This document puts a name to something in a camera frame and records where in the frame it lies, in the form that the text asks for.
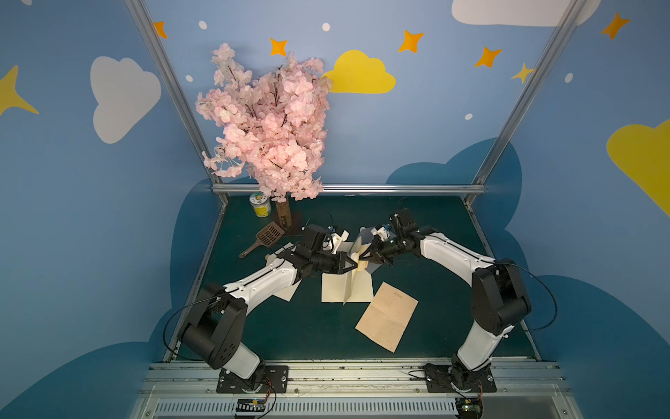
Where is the yellow envelope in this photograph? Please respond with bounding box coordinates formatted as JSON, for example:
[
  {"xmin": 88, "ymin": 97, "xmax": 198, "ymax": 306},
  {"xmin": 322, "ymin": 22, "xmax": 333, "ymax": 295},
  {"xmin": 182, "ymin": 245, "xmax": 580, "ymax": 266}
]
[{"xmin": 333, "ymin": 261, "xmax": 373, "ymax": 305}]

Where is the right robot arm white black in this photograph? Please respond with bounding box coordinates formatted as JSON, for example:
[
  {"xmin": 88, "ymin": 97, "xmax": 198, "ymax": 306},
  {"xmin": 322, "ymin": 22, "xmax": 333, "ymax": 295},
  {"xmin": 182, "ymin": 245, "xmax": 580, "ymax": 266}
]
[{"xmin": 361, "ymin": 209, "xmax": 532, "ymax": 379}]

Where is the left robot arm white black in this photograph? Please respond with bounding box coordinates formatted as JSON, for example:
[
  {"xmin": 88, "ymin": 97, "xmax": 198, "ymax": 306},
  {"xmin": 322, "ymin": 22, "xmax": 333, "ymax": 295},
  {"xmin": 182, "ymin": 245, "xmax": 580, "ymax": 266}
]
[{"xmin": 178, "ymin": 225, "xmax": 358, "ymax": 382}]

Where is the grey envelope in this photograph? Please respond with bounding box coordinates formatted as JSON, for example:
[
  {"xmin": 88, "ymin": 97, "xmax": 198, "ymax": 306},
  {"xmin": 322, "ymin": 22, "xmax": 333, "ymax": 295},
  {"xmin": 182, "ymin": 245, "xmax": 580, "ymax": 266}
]
[{"xmin": 366, "ymin": 261, "xmax": 382, "ymax": 275}]

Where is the brown letter paper front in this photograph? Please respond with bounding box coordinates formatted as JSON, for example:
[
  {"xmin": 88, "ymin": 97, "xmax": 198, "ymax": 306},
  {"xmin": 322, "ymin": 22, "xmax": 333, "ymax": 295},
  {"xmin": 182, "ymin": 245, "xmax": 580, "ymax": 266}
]
[{"xmin": 355, "ymin": 283, "xmax": 418, "ymax": 353}]

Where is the cream paper sheet centre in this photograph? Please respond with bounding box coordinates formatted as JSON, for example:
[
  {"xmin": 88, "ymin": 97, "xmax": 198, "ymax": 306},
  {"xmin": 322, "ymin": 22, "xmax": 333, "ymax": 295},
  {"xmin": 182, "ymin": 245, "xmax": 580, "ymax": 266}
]
[{"xmin": 321, "ymin": 242, "xmax": 353, "ymax": 303}]

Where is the white paper sheet left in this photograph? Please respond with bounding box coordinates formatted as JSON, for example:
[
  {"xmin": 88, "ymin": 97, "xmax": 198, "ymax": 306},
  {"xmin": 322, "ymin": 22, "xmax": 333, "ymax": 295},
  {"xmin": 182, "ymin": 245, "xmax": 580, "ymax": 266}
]
[{"xmin": 265, "ymin": 242, "xmax": 300, "ymax": 302}]

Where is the brown slotted scoop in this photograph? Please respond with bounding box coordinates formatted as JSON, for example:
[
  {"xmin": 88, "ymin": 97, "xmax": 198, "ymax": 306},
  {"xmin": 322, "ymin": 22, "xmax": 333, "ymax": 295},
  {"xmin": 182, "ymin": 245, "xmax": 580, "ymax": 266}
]
[{"xmin": 239, "ymin": 222, "xmax": 284, "ymax": 258}]

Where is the back horizontal aluminium bar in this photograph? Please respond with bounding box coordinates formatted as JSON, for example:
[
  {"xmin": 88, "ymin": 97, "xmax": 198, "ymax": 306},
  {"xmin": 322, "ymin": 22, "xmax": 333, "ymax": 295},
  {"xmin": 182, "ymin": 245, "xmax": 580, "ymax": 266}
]
[{"xmin": 211, "ymin": 182, "xmax": 487, "ymax": 196}]

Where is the yellow green tin can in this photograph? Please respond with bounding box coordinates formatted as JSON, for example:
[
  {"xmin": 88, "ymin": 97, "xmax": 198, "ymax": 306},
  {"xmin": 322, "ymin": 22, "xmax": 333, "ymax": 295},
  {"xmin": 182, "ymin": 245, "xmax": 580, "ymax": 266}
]
[{"xmin": 250, "ymin": 191, "xmax": 271, "ymax": 218}]

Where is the pink cherry blossom tree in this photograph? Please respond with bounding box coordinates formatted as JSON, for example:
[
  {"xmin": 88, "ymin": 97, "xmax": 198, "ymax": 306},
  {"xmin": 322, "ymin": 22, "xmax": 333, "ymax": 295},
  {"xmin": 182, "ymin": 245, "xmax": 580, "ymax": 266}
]
[{"xmin": 195, "ymin": 43, "xmax": 332, "ymax": 204}]

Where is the left small circuit board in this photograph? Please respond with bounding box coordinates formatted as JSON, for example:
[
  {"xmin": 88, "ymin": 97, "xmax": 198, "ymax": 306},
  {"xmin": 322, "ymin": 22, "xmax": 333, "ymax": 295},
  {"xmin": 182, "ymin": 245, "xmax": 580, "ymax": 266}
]
[{"xmin": 233, "ymin": 399, "xmax": 269, "ymax": 418}]

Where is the small circuit board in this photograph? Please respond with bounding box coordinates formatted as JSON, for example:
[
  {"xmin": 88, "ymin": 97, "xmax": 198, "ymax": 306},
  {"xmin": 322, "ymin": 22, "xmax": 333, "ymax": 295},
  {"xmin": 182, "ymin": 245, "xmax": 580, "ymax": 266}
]
[
  {"xmin": 455, "ymin": 398, "xmax": 483, "ymax": 419},
  {"xmin": 233, "ymin": 399, "xmax": 269, "ymax": 418}
]

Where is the right small circuit board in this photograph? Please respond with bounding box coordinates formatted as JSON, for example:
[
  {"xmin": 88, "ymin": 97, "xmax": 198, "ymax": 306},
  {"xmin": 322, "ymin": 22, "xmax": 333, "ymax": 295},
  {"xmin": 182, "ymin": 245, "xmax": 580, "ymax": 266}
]
[{"xmin": 455, "ymin": 398, "xmax": 483, "ymax": 419}]

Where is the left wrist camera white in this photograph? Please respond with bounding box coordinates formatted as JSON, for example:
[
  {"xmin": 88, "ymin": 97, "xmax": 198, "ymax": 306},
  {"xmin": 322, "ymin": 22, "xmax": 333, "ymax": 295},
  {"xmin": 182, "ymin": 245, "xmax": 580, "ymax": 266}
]
[{"xmin": 324, "ymin": 230, "xmax": 349, "ymax": 254}]

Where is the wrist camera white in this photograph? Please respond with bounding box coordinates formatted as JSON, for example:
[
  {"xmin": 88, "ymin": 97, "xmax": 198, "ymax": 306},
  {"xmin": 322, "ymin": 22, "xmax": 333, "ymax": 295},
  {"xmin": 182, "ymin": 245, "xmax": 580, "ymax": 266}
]
[
  {"xmin": 324, "ymin": 230, "xmax": 349, "ymax": 254},
  {"xmin": 371, "ymin": 225, "xmax": 394, "ymax": 243}
]

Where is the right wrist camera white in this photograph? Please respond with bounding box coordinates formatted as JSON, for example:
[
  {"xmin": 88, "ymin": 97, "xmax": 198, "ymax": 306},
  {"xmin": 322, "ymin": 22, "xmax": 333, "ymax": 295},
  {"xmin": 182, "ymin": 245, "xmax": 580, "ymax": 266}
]
[{"xmin": 371, "ymin": 225, "xmax": 394, "ymax": 243}]

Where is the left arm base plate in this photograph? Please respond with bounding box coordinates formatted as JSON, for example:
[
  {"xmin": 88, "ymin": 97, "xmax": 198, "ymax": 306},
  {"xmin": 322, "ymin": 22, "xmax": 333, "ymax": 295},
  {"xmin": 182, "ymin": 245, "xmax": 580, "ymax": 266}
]
[{"xmin": 216, "ymin": 363, "xmax": 289, "ymax": 394}]

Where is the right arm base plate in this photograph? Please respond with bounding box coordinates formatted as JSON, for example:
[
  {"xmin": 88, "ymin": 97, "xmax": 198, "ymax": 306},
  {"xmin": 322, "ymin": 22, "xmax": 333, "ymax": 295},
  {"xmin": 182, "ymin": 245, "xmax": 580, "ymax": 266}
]
[{"xmin": 422, "ymin": 363, "xmax": 497, "ymax": 394}]

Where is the aluminium rail base frame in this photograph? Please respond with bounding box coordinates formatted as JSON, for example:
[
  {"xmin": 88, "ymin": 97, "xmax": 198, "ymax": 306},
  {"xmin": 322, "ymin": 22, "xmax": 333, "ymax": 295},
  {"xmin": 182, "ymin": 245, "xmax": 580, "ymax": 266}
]
[{"xmin": 131, "ymin": 357, "xmax": 582, "ymax": 418}]

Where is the left aluminium frame post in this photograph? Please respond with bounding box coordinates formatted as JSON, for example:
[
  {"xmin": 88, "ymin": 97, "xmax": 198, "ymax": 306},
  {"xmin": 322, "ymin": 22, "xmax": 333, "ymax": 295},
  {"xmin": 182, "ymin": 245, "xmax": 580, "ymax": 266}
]
[{"xmin": 124, "ymin": 0, "xmax": 230, "ymax": 205}]

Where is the aluminium frame post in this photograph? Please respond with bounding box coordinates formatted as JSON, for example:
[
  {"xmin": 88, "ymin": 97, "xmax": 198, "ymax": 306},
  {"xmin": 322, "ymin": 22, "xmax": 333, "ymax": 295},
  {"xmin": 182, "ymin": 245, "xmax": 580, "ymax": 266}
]
[
  {"xmin": 471, "ymin": 0, "xmax": 589, "ymax": 195},
  {"xmin": 124, "ymin": 0, "xmax": 230, "ymax": 205}
]

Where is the right aluminium frame post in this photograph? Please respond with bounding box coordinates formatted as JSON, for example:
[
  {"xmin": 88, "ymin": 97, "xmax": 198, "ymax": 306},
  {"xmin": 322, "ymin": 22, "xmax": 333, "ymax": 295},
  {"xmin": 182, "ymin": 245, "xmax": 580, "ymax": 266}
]
[{"xmin": 471, "ymin": 0, "xmax": 589, "ymax": 195}]

